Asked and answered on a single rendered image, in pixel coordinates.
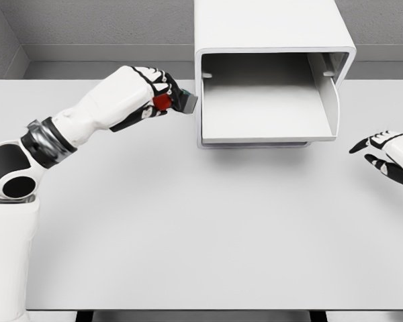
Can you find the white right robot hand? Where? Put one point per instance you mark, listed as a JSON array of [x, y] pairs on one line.
[[394, 152]]

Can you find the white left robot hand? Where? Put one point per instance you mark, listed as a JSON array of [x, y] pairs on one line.
[[131, 92]]

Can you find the red grey load switch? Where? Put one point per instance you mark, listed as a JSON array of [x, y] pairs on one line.
[[184, 101]]

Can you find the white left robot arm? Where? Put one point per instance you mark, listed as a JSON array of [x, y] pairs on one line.
[[70, 122]]

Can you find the white tabletop storage cabinet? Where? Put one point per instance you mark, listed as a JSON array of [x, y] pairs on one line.
[[272, 33]]

